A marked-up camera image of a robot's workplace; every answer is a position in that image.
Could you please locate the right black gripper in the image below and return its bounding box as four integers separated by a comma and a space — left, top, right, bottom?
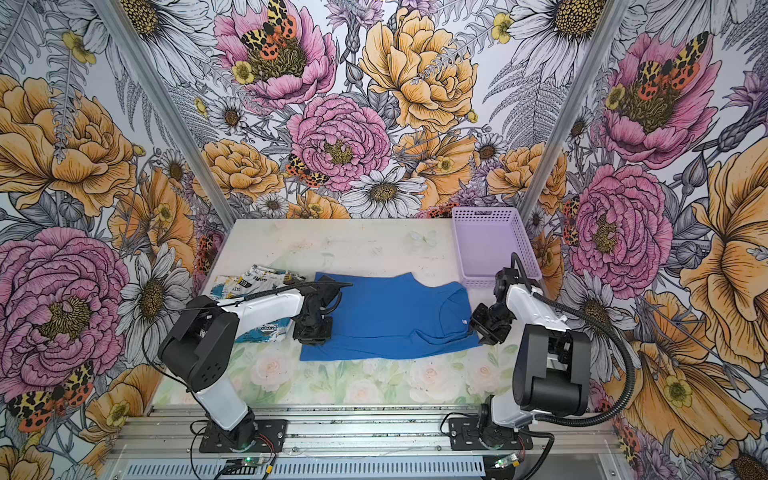
466, 303, 518, 347

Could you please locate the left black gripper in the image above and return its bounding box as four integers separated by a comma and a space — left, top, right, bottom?
290, 310, 332, 346

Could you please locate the blue cloth garment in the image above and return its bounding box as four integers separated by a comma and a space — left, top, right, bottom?
300, 273, 480, 362

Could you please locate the white teal yellow printed garment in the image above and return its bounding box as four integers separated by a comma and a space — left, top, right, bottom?
209, 265, 306, 343

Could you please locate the lavender plastic laundry basket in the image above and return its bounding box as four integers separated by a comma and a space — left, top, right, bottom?
451, 207, 542, 289

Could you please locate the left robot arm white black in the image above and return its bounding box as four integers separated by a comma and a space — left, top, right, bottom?
158, 276, 349, 452

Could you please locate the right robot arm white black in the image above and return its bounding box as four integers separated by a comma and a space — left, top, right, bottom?
470, 267, 591, 449

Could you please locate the green circuit board right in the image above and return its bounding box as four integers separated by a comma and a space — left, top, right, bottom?
493, 453, 520, 470

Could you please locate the green circuit board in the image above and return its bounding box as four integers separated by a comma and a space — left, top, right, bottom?
493, 453, 520, 470
217, 457, 274, 479

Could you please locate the green circuit board left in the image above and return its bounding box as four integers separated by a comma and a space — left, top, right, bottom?
217, 457, 274, 479

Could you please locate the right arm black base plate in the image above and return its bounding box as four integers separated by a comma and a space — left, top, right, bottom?
439, 412, 533, 451

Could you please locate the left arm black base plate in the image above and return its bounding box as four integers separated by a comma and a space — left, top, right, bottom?
198, 419, 288, 454

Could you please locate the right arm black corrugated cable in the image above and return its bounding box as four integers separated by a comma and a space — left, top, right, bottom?
509, 251, 637, 480

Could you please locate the aluminium mounting rail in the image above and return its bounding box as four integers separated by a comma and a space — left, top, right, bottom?
113, 405, 619, 458

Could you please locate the white slotted cable duct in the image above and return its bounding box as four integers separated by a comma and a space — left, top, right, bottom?
112, 456, 486, 479

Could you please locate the right aluminium corner post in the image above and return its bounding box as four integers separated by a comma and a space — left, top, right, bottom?
518, 0, 630, 221

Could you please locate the aluminium corner post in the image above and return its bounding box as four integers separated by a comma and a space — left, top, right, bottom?
94, 1, 237, 231
518, 0, 630, 221

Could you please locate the left aluminium corner post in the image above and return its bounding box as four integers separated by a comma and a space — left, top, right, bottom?
94, 1, 237, 231

